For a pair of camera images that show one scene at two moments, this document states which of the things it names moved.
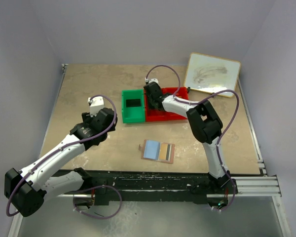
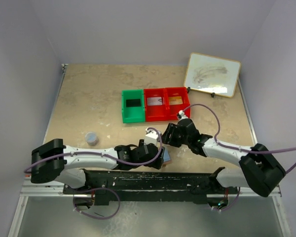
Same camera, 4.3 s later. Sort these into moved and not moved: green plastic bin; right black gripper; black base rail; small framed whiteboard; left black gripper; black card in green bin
Moved: right black gripper; left black gripper
Not moved: green plastic bin; black base rail; black card in green bin; small framed whiteboard
